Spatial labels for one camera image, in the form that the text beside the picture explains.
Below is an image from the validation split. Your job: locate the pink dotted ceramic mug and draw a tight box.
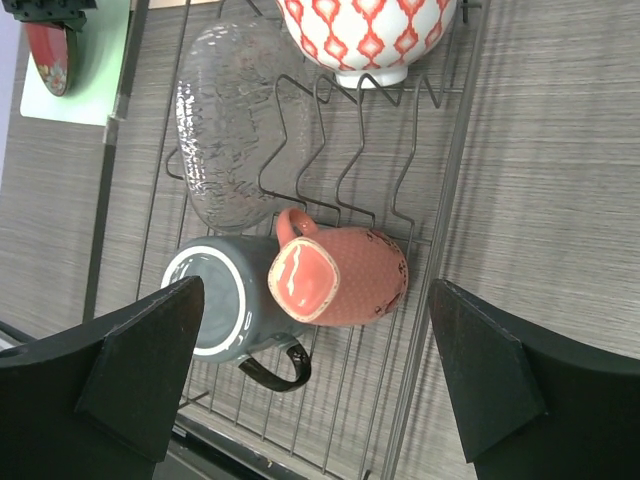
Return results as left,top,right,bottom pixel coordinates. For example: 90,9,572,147
267,208,409,327

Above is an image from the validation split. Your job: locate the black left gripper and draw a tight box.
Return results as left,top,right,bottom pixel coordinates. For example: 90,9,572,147
2,0,98,32

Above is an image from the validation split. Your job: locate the clear textured glass bowl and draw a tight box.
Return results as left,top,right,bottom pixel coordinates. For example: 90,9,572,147
175,17,312,233

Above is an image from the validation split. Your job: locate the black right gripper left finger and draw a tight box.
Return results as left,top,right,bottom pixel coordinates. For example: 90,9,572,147
1,276,204,479

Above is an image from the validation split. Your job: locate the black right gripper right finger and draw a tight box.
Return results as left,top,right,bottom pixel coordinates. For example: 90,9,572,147
428,279,639,479

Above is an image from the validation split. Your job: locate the light green clipboard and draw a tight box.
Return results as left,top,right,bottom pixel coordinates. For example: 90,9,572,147
20,1,130,126

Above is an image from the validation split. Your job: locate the white bowl red diamond pattern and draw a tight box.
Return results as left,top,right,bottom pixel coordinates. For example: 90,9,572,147
276,0,458,89

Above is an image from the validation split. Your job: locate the grey ceramic mug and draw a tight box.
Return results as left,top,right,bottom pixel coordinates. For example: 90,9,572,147
161,235,312,392

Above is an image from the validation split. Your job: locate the grey wire dish rack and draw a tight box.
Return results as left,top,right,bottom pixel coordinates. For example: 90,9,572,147
86,1,490,479

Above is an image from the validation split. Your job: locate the red floral plate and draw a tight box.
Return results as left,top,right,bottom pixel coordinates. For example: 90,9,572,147
25,23,78,97

